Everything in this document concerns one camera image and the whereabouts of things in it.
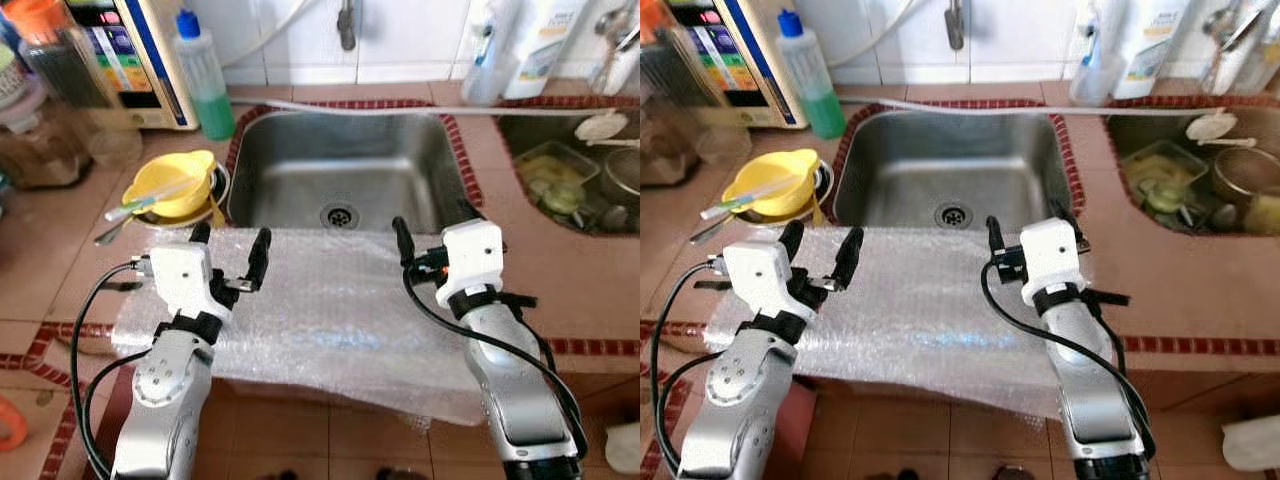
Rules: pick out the white detergent bottle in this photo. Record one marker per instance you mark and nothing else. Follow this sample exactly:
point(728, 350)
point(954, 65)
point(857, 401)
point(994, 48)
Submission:
point(545, 50)
point(1150, 50)

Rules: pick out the beige water purifier appliance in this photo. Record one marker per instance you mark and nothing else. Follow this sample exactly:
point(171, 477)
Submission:
point(760, 60)
point(150, 60)

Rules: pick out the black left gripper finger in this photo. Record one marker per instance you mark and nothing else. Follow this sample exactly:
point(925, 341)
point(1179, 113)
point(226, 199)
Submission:
point(259, 260)
point(848, 260)
point(793, 242)
point(200, 234)

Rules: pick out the clear bottle blue label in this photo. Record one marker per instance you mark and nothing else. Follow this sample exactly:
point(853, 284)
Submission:
point(1095, 75)
point(490, 70)

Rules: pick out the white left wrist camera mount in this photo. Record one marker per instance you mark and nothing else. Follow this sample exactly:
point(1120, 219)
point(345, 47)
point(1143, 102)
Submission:
point(185, 275)
point(760, 275)

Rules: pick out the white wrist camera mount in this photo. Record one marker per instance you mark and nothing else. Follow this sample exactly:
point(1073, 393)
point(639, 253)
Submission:
point(185, 275)
point(470, 260)
point(1055, 255)
point(760, 275)

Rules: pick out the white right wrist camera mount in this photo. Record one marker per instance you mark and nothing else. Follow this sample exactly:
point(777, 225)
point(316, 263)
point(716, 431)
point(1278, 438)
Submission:
point(1055, 255)
point(470, 260)

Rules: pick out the white ladle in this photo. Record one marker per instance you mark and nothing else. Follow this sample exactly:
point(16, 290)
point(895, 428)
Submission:
point(1210, 127)
point(600, 127)

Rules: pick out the clear plastic food container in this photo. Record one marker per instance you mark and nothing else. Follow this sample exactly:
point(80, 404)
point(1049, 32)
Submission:
point(545, 170)
point(1150, 170)

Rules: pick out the grey metal faucet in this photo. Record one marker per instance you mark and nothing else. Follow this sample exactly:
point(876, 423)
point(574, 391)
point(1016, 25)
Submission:
point(955, 30)
point(346, 30)

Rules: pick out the green dish soap bottle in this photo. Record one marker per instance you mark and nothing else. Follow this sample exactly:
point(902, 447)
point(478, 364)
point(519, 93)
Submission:
point(212, 110)
point(822, 110)

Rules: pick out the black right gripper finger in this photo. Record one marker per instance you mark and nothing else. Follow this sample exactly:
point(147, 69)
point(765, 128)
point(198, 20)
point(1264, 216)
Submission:
point(405, 245)
point(1066, 213)
point(470, 211)
point(997, 240)

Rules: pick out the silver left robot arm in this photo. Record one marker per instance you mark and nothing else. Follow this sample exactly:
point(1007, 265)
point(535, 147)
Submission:
point(735, 400)
point(165, 400)

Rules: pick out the clear drinking glass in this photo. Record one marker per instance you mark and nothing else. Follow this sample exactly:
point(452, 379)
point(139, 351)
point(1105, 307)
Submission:
point(720, 148)
point(115, 150)

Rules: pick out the small steel pot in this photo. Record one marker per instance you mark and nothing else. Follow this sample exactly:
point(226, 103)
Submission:
point(1245, 175)
point(622, 175)

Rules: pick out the white green plastic utensil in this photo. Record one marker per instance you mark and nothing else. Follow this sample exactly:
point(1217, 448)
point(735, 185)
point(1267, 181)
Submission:
point(140, 205)
point(740, 203)

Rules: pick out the clear bubble wrap sheet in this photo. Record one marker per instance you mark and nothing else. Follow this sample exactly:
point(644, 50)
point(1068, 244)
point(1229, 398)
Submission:
point(340, 300)
point(930, 300)

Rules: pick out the clear jar orange lid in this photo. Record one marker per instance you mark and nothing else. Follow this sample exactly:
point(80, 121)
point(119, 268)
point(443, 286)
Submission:
point(675, 70)
point(70, 70)

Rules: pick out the clear jar pink lid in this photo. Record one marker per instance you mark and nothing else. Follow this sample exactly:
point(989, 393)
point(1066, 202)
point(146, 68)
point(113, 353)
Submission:
point(40, 155)
point(660, 150)

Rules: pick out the stainless steel sink basin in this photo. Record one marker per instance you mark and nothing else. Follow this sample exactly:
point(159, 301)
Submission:
point(520, 130)
point(340, 160)
point(950, 160)
point(1130, 125)

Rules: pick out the white plastic container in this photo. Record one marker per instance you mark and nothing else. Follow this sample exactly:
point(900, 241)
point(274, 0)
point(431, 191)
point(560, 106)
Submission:
point(622, 448)
point(1250, 445)

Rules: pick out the yellow plastic bowl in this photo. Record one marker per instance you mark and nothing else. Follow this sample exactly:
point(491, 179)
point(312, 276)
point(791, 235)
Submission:
point(165, 170)
point(765, 170)

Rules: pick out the steel bowl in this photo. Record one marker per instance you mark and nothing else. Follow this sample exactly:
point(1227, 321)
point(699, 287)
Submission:
point(824, 182)
point(222, 182)

